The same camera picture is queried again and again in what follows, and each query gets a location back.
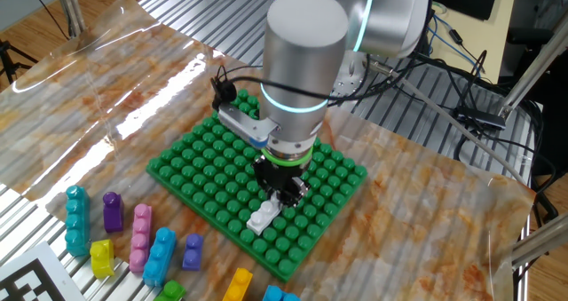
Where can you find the blue two-by-two block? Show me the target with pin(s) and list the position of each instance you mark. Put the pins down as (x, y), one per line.
(279, 294)

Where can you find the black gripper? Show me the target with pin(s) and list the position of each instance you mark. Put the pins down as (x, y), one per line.
(279, 176)

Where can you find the blue three-stud block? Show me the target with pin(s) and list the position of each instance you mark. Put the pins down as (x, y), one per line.
(160, 256)

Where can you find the marble pattern plastic mat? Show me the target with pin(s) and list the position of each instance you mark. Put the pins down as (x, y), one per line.
(399, 225)

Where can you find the beige desk board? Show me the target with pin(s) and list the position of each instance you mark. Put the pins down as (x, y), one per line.
(483, 39)

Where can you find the lime yellow curved block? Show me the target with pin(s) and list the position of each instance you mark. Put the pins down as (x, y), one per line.
(102, 259)

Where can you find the silver robot mounting plate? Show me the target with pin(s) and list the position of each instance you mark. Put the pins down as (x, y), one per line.
(350, 76)

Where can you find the black tripod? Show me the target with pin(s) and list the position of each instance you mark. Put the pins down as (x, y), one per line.
(6, 61)

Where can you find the green two-stud block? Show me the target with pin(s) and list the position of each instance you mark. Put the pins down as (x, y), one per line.
(171, 291)

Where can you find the indigo two-stud block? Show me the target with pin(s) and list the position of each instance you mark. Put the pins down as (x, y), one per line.
(193, 252)

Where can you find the purple stepped block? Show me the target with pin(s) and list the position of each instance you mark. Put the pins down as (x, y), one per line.
(114, 214)

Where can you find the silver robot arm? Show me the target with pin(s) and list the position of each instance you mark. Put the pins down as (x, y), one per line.
(306, 61)

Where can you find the teal four-stud block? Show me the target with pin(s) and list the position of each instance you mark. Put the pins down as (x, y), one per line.
(77, 221)

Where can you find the orange-yellow four-stud block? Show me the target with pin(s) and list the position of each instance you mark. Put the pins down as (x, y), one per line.
(238, 285)

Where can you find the pink four-stud block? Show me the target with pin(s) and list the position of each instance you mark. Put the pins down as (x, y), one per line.
(141, 239)

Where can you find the black adapter box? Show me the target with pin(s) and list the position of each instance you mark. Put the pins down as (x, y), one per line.
(481, 118)

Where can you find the green studded baseplate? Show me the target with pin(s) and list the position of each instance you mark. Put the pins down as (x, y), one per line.
(213, 176)

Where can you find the white fiducial tag board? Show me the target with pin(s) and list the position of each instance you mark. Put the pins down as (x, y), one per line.
(44, 256)

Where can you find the aluminium frame strut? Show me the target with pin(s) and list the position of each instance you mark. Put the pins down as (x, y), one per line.
(532, 68)
(68, 8)
(541, 243)

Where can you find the white four-stud block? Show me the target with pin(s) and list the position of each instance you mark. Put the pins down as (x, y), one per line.
(262, 219)

